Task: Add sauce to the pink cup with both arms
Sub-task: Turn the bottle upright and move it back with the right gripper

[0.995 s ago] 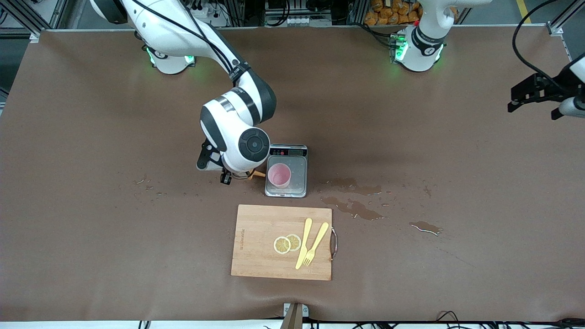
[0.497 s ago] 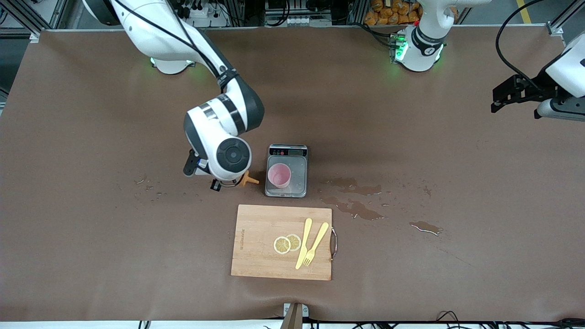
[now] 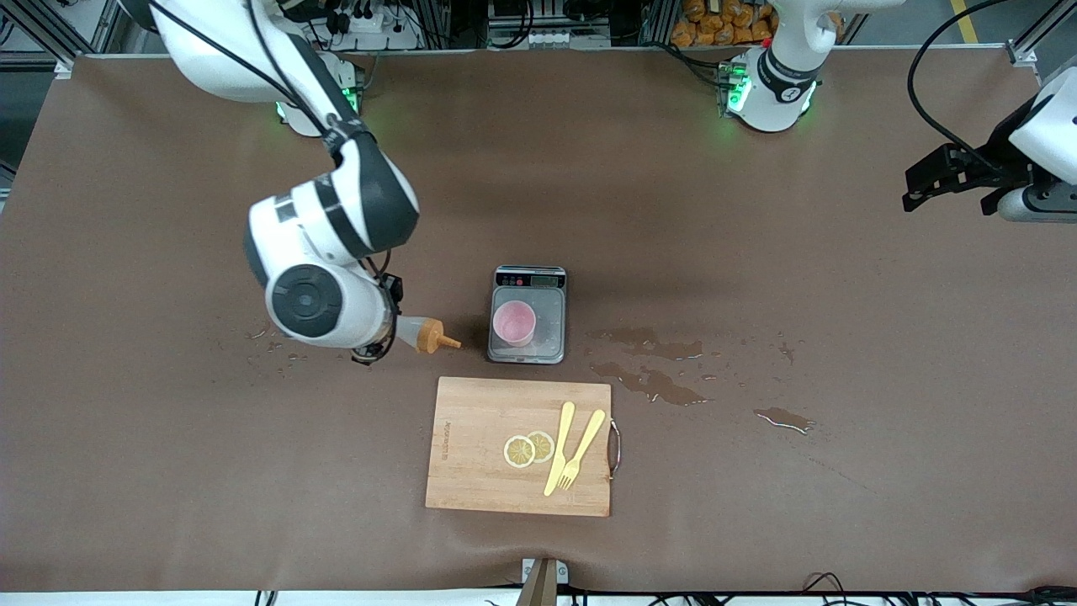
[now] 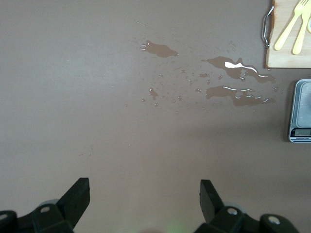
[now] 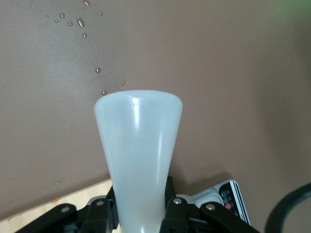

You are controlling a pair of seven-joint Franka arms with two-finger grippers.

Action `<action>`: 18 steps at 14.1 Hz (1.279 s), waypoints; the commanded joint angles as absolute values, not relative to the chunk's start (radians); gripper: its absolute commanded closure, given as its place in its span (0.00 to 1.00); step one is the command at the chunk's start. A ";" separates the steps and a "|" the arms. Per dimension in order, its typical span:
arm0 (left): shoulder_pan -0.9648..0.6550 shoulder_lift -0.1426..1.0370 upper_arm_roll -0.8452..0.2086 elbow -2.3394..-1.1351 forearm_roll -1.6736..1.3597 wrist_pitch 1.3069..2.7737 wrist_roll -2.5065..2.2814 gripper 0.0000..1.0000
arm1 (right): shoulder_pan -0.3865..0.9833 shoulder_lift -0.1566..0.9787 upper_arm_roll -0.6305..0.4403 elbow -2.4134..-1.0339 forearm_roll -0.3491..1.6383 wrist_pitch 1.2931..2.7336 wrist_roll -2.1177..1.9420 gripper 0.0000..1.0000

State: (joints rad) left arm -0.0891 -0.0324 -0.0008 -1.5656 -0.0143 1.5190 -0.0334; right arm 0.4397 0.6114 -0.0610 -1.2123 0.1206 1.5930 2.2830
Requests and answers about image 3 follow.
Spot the clear orange-capped sauce bottle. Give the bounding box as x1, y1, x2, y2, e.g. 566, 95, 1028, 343
393, 316, 463, 355

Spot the pink cup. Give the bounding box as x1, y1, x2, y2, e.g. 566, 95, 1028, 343
491, 301, 538, 348

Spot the silver kitchen scale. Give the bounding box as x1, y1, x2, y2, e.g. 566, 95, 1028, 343
487, 265, 568, 365

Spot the wooden cutting board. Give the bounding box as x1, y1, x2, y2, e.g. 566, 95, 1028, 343
425, 375, 623, 518

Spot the brown table cover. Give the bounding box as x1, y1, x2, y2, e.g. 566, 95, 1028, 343
0, 46, 1077, 594

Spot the yellow plastic knife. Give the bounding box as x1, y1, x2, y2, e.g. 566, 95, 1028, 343
544, 401, 576, 497

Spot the yellow plastic fork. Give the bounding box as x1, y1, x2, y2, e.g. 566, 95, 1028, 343
556, 409, 607, 492

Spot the orange snack bag pile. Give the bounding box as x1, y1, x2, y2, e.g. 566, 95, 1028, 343
671, 0, 779, 47

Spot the white power strip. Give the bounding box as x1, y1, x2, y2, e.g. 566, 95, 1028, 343
332, 0, 422, 50

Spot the small water puddle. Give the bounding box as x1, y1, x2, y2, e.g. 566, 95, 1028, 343
753, 407, 816, 435

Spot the long white socket strip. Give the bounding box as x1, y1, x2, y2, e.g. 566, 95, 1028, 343
486, 28, 613, 49

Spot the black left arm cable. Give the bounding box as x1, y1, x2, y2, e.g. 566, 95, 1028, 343
906, 0, 1011, 169

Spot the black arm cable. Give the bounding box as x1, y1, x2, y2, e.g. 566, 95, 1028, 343
150, 0, 337, 140
906, 0, 1011, 169

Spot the aluminium frame rail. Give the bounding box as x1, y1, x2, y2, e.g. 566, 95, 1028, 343
1008, 0, 1077, 66

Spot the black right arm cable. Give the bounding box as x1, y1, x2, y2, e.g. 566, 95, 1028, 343
150, 0, 337, 140

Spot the metal mounting bracket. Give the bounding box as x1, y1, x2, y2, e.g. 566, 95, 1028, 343
521, 557, 570, 606

